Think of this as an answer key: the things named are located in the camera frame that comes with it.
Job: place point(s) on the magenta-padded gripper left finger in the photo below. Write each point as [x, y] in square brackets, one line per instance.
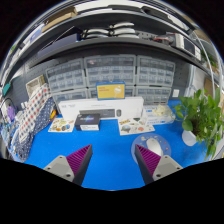
[63, 166]

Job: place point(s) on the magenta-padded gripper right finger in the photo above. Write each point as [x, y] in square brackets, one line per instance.
[163, 165]

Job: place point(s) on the colourful sticker sheet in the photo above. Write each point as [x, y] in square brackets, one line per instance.
[60, 125]
[135, 126]

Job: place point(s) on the navy polka dot cloth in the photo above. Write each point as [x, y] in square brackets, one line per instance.
[23, 146]

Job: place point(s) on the white blue glove box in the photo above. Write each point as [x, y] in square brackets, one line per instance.
[158, 115]

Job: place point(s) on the small black box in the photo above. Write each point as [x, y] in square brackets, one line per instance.
[87, 121]

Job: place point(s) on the small yellow object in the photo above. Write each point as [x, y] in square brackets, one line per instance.
[53, 114]

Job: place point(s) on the green plant in white pot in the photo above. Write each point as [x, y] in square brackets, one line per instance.
[200, 116]

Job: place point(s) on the red blue checkered cloth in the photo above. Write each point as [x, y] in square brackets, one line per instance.
[33, 110]

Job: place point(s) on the white keyboard box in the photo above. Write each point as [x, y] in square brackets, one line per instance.
[133, 105]

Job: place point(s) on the small purple object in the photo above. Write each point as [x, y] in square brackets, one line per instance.
[11, 113]

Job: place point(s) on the white plastic basket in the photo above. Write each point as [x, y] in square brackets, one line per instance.
[35, 86]

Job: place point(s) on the yellow and blue box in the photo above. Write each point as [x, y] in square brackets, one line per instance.
[110, 90]

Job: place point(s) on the white metal shelf rack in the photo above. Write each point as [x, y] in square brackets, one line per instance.
[208, 66]

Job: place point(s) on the dark wall shelf unit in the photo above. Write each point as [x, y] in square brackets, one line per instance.
[110, 41]

